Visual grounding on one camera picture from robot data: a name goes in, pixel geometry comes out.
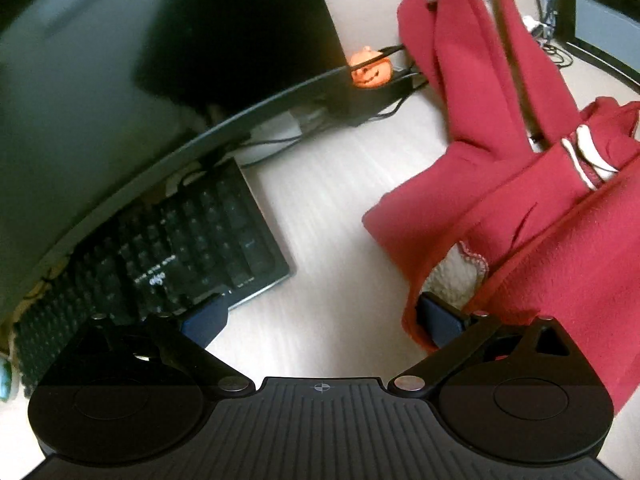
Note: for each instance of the orange pumpkin figurine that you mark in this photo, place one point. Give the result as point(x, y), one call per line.
point(372, 69)

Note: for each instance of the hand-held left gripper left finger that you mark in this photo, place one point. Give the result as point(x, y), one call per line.
point(205, 317)

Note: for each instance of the red fleece hooded garment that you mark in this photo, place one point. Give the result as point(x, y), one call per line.
point(550, 260)

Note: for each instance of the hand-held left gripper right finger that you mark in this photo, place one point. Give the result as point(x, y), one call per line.
point(440, 320)

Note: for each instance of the black keyboard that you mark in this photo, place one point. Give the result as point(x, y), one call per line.
point(200, 240)

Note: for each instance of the black monitor stand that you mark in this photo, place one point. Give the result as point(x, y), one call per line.
point(360, 105)

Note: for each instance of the white flat box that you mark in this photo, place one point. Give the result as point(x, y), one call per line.
point(280, 127)

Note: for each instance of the black computer monitor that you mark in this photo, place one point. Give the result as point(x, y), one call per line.
point(125, 85)

